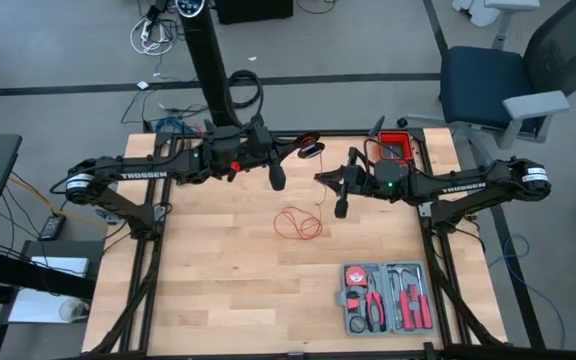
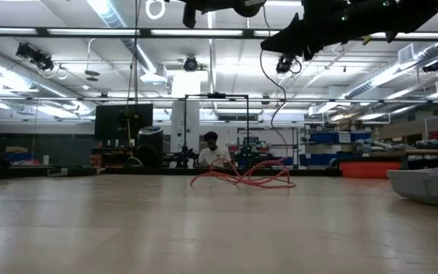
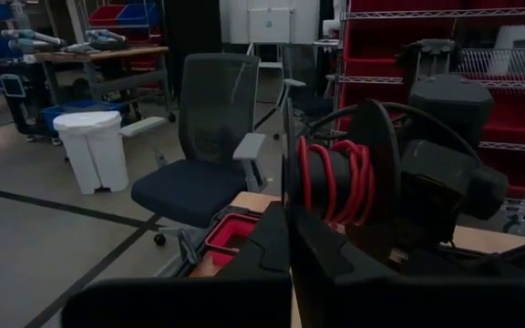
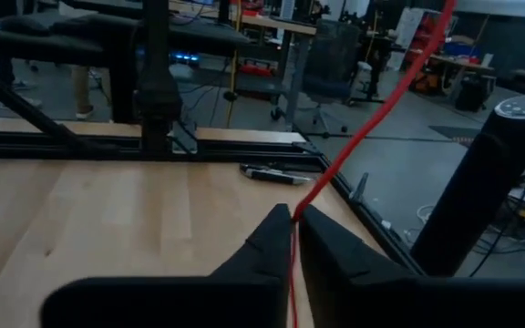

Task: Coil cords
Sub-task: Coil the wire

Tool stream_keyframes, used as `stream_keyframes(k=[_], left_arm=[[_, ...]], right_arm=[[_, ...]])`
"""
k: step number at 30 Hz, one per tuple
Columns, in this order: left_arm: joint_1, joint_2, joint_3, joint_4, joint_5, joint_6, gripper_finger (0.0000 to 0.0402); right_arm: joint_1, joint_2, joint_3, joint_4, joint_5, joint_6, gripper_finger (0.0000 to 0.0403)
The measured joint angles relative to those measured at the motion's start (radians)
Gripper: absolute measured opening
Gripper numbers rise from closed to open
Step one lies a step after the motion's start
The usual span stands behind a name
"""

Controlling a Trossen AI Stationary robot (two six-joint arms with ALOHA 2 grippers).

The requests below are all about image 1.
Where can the red plastic bin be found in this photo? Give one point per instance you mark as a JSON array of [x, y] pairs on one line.
[[381, 142]]

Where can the white power strip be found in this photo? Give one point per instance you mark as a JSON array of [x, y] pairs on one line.
[[145, 32]]

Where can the black tower fan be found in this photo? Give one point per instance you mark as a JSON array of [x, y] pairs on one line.
[[208, 60]]

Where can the clear plastic cup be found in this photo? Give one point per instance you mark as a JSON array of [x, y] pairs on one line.
[[73, 310]]

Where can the black table frame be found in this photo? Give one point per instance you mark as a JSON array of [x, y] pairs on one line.
[[348, 133]]

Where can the grey tool kit case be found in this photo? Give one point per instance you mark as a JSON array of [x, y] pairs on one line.
[[385, 300]]

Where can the black red utility knife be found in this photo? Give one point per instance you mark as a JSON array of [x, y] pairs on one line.
[[353, 302]]

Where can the grey metal mounting bracket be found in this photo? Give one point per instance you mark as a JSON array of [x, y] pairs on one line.
[[105, 216], [424, 210]]

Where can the blue grey office chair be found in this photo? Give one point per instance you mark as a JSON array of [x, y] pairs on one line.
[[478, 80]]

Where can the black floor box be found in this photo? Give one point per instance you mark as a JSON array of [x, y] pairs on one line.
[[253, 10]]

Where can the red tape measure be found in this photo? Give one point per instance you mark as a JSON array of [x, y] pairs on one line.
[[355, 276]]

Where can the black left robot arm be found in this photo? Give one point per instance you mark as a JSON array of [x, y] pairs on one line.
[[138, 175]]

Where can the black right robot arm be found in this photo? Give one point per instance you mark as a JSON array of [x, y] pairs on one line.
[[463, 187]]

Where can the red screwdriver bit holder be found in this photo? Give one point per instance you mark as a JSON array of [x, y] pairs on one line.
[[410, 290]]

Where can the black power adapter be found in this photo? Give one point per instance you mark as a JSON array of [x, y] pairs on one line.
[[52, 227]]

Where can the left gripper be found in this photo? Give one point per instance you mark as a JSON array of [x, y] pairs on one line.
[[228, 155]]

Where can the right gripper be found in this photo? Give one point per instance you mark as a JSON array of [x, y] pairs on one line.
[[383, 180]]

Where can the white floor object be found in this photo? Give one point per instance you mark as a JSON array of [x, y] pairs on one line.
[[473, 12]]

